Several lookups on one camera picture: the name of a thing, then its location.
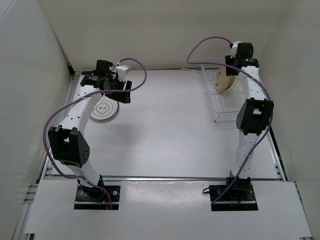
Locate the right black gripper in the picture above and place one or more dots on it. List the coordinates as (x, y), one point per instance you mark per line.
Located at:
(229, 60)

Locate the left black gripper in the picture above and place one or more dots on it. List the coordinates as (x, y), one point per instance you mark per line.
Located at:
(123, 97)

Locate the cream yellow plate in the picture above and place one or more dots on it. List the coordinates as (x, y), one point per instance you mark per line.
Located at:
(221, 72)

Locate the white plate green rim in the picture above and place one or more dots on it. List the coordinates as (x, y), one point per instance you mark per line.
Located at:
(105, 110)

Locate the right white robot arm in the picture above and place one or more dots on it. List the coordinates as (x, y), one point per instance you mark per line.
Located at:
(254, 115)

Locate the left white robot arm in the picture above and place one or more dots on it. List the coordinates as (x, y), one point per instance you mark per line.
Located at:
(67, 141)

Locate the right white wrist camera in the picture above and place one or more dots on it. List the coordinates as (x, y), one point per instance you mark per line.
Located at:
(234, 49)

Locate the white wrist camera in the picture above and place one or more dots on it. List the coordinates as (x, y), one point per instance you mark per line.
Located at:
(122, 71)
(234, 49)

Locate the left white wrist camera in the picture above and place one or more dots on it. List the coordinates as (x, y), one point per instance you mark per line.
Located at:
(122, 71)

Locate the white wire dish rack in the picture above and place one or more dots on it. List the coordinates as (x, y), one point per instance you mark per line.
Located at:
(223, 105)

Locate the metal rail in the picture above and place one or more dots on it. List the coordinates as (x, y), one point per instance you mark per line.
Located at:
(109, 178)

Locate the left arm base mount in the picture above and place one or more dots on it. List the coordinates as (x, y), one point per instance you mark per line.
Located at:
(91, 198)

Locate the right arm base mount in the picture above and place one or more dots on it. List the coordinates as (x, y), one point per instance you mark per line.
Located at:
(239, 197)

